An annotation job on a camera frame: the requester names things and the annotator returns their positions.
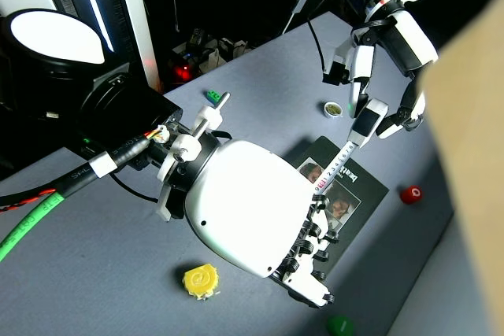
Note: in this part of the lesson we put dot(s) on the black Beatles book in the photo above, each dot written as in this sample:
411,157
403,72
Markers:
374,194

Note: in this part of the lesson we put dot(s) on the red lit device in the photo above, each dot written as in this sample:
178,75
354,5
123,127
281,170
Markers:
183,72

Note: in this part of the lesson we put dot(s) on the yellow toy roll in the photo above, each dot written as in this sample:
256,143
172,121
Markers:
200,281

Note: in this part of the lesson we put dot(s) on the black power adapter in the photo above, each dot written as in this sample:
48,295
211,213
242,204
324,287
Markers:
197,39

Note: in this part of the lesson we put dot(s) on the small white food bowl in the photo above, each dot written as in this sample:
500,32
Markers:
332,109

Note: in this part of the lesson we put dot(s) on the beige cardboard panel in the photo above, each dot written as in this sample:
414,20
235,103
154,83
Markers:
472,155

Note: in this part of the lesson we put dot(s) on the green blue toy brick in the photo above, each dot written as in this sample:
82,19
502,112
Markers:
213,97

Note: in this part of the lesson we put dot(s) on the grey table cloth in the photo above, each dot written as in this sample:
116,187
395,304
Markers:
98,273

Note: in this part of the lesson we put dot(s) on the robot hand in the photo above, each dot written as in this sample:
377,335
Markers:
244,202
413,41

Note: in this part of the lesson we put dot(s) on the green toy block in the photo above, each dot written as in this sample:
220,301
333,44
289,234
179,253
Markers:
340,326

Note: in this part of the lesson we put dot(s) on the white grey tape measure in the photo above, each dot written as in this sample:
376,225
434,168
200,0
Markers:
368,123

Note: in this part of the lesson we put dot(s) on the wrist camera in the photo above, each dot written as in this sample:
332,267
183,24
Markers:
177,206
334,74

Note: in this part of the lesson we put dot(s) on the red toy block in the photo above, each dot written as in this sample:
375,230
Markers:
411,195

